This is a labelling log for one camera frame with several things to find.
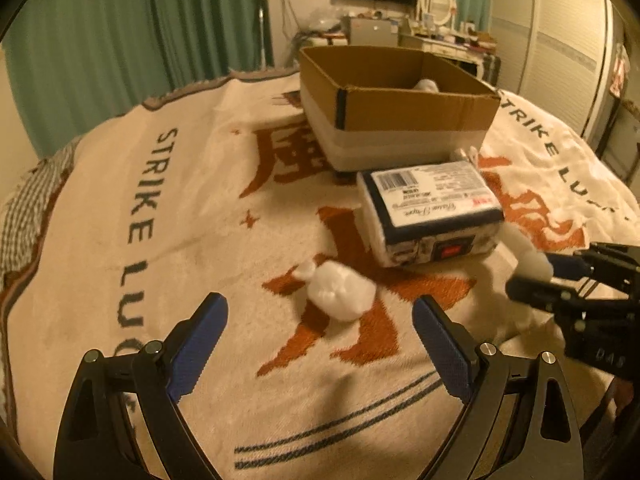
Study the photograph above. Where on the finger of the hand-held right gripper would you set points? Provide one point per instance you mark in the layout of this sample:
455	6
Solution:
565	264
530	291

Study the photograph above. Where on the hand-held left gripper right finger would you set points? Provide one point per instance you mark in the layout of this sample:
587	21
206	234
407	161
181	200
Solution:
445	347

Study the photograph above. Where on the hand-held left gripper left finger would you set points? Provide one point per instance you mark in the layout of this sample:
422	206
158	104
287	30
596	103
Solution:
200	345

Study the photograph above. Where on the white soft plush piece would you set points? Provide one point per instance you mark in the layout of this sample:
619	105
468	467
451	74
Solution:
530	257

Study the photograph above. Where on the brown cardboard box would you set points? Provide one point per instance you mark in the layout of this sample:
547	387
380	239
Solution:
410	110

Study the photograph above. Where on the small white soft item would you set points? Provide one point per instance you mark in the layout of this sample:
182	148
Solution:
464	155

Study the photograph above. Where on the tissue paper pack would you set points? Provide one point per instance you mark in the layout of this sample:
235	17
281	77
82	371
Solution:
430	200

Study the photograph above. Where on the printed blanket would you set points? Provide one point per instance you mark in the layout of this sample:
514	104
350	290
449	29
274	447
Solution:
200	185

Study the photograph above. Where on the pink hanging cloth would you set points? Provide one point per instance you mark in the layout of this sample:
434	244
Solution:
619	72

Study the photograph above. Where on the checked bedsheet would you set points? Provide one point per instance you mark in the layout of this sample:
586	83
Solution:
30	195

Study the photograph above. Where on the white wardrobe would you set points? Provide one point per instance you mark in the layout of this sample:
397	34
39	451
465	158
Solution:
550	35

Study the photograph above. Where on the white dressing table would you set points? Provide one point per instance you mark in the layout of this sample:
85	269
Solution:
450	47

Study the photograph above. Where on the white oval mirror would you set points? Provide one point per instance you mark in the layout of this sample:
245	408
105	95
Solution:
439	0

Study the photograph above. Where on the silver laptop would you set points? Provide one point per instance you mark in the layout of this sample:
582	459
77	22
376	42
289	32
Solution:
372	31

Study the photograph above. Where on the wide green curtain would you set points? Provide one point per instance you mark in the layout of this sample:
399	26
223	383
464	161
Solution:
125	35

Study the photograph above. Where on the clear plastic bag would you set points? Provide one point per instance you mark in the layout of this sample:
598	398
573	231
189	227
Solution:
322	20

